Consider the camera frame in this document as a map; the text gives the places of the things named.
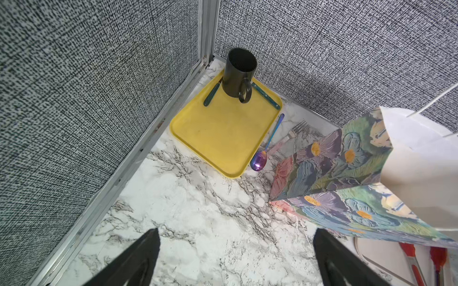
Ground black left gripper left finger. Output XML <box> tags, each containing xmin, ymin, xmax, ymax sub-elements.
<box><xmin>85</xmin><ymin>229</ymin><xmax>161</xmax><ymax>286</ymax></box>

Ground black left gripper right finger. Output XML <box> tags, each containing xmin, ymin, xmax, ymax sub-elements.
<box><xmin>313</xmin><ymin>229</ymin><xmax>388</xmax><ymax>286</ymax></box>

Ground red metal tongs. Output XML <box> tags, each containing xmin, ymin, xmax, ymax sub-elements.
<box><xmin>399</xmin><ymin>243</ymin><xmax>448</xmax><ymax>286</ymax></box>

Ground floral paper gift bag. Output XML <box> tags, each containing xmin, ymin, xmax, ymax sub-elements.
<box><xmin>269</xmin><ymin>82</ymin><xmax>458</xmax><ymax>250</ymax></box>

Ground beige bread tray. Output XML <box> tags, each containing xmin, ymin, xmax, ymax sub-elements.
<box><xmin>351</xmin><ymin>238</ymin><xmax>435</xmax><ymax>286</ymax></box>

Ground iridescent purple spoon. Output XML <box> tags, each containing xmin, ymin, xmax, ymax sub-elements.
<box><xmin>250</xmin><ymin>113</ymin><xmax>285</xmax><ymax>172</ymax></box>

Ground silver metal fork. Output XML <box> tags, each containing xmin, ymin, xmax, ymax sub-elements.
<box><xmin>267</xmin><ymin>120</ymin><xmax>307</xmax><ymax>156</ymax></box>

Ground green chopstick left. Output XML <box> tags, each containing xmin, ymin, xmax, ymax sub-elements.
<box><xmin>203</xmin><ymin>79</ymin><xmax>222</xmax><ymax>107</ymax></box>

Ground green chopstick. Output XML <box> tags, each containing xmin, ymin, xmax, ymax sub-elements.
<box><xmin>203</xmin><ymin>79</ymin><xmax>222</xmax><ymax>107</ymax></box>
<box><xmin>252</xmin><ymin>82</ymin><xmax>281</xmax><ymax>110</ymax></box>

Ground green chopstick right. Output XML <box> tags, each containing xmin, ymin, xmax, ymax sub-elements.
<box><xmin>252</xmin><ymin>82</ymin><xmax>281</xmax><ymax>110</ymax></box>

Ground black cup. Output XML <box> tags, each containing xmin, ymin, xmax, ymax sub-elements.
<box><xmin>222</xmin><ymin>48</ymin><xmax>258</xmax><ymax>104</ymax></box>

